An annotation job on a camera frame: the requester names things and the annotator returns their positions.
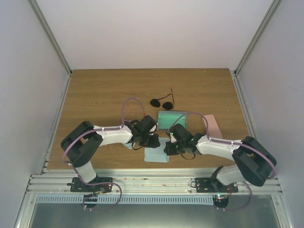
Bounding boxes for light blue cleaning cloth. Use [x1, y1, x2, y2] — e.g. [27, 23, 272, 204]
[144, 138, 170, 163]

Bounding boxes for black sunglasses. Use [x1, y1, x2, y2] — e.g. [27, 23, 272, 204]
[150, 88, 175, 111]

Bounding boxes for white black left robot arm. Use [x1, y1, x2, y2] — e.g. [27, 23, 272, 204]
[60, 115, 160, 192]

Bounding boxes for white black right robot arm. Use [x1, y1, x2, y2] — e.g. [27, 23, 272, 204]
[164, 124, 277, 192]

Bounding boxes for pink glasses case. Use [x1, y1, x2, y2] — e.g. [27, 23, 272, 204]
[205, 114, 223, 139]

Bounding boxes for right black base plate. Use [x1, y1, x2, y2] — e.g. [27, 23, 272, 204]
[190, 178, 238, 193]

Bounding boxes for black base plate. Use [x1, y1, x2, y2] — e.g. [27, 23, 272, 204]
[190, 178, 238, 193]
[67, 177, 113, 194]

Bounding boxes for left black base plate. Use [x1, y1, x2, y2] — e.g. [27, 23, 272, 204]
[67, 177, 113, 194]

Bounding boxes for aluminium table edge rail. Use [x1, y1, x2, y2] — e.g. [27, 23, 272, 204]
[26, 169, 283, 196]

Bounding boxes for grey slotted cable duct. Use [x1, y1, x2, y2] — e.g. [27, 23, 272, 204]
[36, 194, 213, 205]

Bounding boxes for right aluminium corner post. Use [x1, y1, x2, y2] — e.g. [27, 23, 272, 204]
[233, 0, 283, 75]

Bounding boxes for aluminium corner post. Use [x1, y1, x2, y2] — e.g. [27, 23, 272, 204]
[28, 0, 73, 75]
[233, 0, 283, 75]

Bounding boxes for left aluminium corner post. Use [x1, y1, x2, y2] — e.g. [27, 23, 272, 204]
[28, 0, 73, 75]

